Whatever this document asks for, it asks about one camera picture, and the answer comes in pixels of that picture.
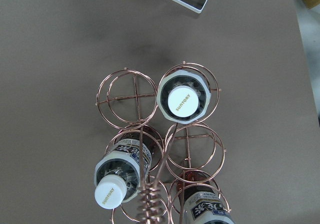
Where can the tea bottle white cap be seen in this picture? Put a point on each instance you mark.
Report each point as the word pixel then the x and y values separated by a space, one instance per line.
pixel 183 97
pixel 201 205
pixel 117 174

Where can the copper wire bottle basket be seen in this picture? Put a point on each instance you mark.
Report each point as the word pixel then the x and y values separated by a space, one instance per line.
pixel 169 151

